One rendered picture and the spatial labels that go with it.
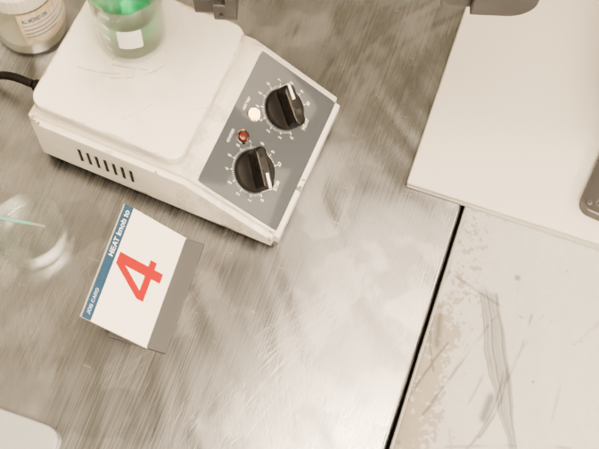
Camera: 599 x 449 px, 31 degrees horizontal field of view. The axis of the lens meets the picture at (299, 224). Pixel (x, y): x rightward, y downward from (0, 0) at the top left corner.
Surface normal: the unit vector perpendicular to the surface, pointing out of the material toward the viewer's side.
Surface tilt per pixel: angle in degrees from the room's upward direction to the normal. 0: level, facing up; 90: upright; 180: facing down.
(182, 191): 90
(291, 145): 30
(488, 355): 0
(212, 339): 0
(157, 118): 0
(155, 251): 40
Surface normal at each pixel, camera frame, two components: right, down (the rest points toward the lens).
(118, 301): 0.65, -0.09
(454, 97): 0.00, -0.34
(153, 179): -0.39, 0.86
